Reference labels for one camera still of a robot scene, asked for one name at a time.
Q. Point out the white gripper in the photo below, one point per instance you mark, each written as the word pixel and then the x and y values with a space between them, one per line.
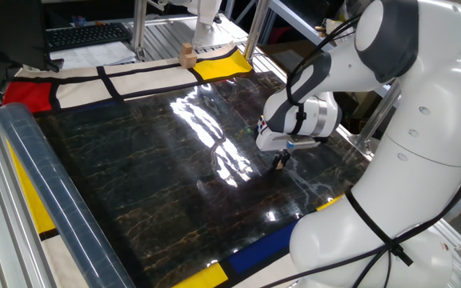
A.
pixel 270 142

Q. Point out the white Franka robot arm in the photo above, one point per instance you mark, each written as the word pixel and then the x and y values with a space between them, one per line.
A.
pixel 414 140

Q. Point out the slim white robot arm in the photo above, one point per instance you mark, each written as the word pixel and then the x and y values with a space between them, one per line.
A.
pixel 206 28

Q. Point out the colour block patterned cloth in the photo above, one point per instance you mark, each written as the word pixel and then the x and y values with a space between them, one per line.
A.
pixel 78 90

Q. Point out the black marble vinyl sheet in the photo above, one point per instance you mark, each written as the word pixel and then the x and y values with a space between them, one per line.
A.
pixel 154 180

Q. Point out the stacked wooden blocks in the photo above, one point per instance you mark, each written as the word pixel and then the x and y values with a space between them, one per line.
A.
pixel 187 58

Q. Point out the white paper sheets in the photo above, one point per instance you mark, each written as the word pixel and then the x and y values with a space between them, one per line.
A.
pixel 94 56

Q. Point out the black keyboard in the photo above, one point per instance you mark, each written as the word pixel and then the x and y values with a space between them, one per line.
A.
pixel 86 36

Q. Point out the grey camera with blue cap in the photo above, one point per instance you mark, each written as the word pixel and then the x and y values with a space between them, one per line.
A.
pixel 302 143

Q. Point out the aluminium frame brace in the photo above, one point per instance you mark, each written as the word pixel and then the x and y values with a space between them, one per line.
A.
pixel 368 128

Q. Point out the aluminium frame post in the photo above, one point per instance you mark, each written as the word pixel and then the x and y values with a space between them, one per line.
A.
pixel 139 28
pixel 256 28

